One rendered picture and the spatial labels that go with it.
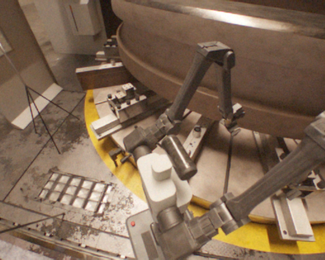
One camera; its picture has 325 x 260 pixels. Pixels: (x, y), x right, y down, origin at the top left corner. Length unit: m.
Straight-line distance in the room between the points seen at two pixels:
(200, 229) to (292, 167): 0.32
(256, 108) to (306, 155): 1.21
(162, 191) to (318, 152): 0.44
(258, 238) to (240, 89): 1.61
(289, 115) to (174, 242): 1.42
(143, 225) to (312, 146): 1.61
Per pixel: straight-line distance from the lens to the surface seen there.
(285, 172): 0.47
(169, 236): 0.60
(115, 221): 2.15
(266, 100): 1.70
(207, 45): 0.68
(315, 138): 0.44
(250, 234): 2.27
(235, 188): 2.03
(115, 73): 3.18
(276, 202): 2.11
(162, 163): 0.58
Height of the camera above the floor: 2.04
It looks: 48 degrees down
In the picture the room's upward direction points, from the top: straight up
